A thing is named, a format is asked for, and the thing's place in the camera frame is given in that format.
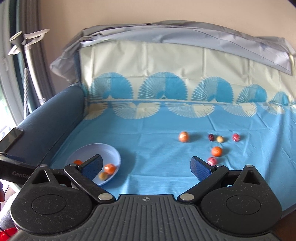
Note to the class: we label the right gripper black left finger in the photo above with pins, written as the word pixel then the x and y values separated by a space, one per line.
pixel 82 175

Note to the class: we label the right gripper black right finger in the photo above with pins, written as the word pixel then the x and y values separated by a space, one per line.
pixel 210 178

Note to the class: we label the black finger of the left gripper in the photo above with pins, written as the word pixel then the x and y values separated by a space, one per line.
pixel 19 159

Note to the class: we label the orange tangerine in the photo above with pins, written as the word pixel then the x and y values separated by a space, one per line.
pixel 78 162
pixel 217 151

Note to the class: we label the tan longan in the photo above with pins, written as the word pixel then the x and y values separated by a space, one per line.
pixel 220 139
pixel 103 176

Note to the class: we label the person left hand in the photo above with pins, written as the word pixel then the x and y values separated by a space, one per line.
pixel 2 194

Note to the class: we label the wrapped red fruit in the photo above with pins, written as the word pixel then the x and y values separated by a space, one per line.
pixel 236 137
pixel 212 161

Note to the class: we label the black smartphone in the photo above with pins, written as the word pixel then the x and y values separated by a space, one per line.
pixel 10 138

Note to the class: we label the light purple plate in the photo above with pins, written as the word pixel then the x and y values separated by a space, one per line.
pixel 109 155

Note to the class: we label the dark red jujube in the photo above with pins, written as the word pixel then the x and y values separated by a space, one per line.
pixel 211 137

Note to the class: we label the grey metal stand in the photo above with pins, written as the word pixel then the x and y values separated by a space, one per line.
pixel 22 43

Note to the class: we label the blue patterned cloth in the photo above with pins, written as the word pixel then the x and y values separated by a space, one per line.
pixel 139 96

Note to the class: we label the grey plastic sheet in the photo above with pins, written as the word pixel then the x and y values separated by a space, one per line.
pixel 272 51

